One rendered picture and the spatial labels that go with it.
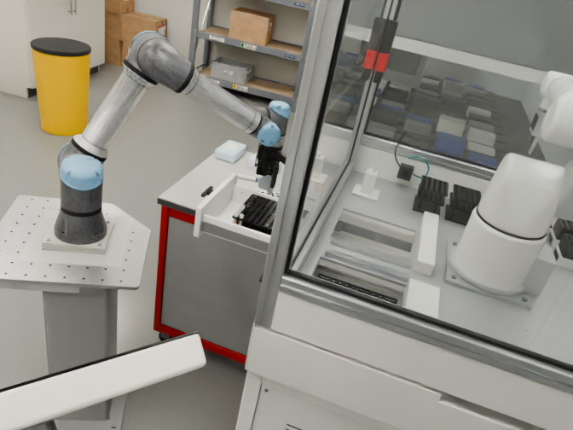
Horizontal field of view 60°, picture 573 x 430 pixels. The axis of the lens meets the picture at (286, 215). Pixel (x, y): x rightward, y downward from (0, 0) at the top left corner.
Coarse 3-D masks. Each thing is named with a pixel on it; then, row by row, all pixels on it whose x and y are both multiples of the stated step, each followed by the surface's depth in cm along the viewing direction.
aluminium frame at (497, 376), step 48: (336, 0) 76; (336, 48) 81; (288, 192) 94; (288, 240) 98; (288, 288) 103; (336, 288) 101; (336, 336) 105; (384, 336) 101; (432, 336) 98; (480, 336) 96; (432, 384) 103; (480, 384) 99; (528, 384) 96
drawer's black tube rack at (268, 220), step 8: (256, 200) 168; (264, 200) 168; (272, 200) 169; (248, 208) 163; (256, 208) 162; (264, 208) 163; (272, 208) 164; (248, 216) 157; (256, 216) 164; (264, 216) 159; (272, 216) 160; (248, 224) 159; (256, 224) 154; (264, 224) 155; (272, 224) 156; (264, 232) 156
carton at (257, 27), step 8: (240, 8) 526; (232, 16) 510; (240, 16) 508; (248, 16) 506; (256, 16) 505; (264, 16) 507; (272, 16) 517; (232, 24) 513; (240, 24) 511; (248, 24) 510; (256, 24) 508; (264, 24) 506; (272, 24) 523; (232, 32) 517; (240, 32) 515; (248, 32) 513; (256, 32) 512; (264, 32) 510; (272, 32) 534; (248, 40) 517; (256, 40) 516; (264, 40) 514
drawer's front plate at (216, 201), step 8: (232, 176) 173; (224, 184) 167; (232, 184) 173; (216, 192) 161; (224, 192) 168; (232, 192) 176; (208, 200) 155; (216, 200) 162; (224, 200) 170; (200, 208) 151; (208, 208) 157; (216, 208) 164; (200, 216) 152; (200, 224) 155; (200, 232) 157
